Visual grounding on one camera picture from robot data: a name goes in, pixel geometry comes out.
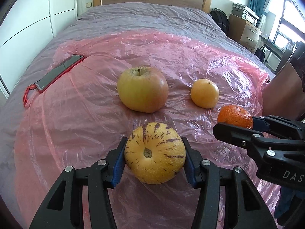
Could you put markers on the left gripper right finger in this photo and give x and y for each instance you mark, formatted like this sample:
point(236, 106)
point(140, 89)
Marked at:
point(244, 206)

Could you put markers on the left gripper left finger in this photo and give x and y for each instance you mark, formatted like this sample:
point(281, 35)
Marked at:
point(63, 205)

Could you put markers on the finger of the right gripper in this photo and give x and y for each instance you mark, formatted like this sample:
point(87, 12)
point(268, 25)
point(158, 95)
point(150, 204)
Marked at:
point(237, 136)
point(277, 124)

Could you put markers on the striped yellow pepino melon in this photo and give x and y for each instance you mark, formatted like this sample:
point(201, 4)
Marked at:
point(155, 153)

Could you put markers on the steel thermos jug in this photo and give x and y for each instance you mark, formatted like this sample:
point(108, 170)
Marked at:
point(284, 94)

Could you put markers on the yellow orange citrus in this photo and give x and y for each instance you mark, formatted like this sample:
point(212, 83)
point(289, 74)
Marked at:
point(205, 93)

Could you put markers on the dark blue tote bag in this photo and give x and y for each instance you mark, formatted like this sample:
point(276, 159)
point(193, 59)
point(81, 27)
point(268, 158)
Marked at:
point(260, 53)

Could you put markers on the grey office chair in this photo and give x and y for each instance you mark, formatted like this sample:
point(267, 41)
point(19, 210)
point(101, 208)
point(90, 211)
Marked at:
point(287, 54)

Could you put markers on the glass top desk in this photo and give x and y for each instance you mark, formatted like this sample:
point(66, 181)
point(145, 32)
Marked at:
point(271, 47)

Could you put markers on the wooden drawer cabinet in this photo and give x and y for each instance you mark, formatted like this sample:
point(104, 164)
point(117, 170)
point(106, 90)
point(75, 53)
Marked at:
point(243, 32)

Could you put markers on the yellow green apple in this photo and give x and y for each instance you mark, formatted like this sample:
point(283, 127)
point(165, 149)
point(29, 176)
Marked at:
point(143, 89)

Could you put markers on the grey printer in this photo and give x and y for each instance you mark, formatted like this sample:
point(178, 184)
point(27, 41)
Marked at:
point(245, 13)

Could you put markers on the black backpack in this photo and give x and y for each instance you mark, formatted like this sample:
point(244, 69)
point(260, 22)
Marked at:
point(220, 18)

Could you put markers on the pink plastic sheet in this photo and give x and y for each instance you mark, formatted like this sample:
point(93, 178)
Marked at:
point(80, 117)

